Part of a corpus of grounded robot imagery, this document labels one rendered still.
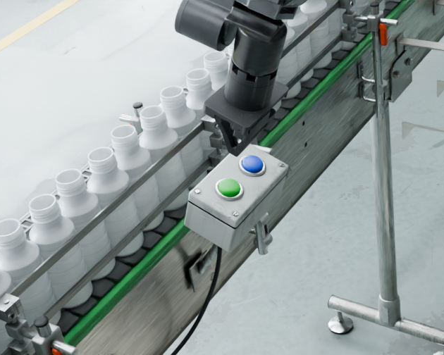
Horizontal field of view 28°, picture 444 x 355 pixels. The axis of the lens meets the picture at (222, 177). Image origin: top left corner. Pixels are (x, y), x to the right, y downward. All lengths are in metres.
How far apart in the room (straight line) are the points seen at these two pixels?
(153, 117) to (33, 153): 2.34
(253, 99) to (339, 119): 0.69
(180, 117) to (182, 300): 0.29
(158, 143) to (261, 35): 0.35
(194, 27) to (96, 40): 3.39
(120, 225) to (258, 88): 0.33
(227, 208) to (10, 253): 0.29
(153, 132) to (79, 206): 0.18
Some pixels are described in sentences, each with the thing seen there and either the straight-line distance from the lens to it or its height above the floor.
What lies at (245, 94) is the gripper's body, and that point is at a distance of 1.05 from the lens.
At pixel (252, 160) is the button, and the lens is 1.23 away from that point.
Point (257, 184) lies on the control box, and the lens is 1.22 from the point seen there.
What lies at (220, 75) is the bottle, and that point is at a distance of 1.42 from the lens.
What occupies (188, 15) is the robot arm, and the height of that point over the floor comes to 1.39.
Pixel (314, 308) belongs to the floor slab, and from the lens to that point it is 2.62.
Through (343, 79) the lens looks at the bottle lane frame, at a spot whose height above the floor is 0.97.
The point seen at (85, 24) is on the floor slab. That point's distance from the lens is 4.62.
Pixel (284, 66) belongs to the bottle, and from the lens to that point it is 1.57.
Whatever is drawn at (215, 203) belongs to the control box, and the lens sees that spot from 1.18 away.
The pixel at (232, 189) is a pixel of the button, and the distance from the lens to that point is 1.19.
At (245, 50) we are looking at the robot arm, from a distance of 1.01.
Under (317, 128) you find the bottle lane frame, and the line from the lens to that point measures 1.65.
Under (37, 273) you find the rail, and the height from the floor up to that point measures 1.11.
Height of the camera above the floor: 1.80
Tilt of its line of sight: 34 degrees down
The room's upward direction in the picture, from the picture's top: 10 degrees counter-clockwise
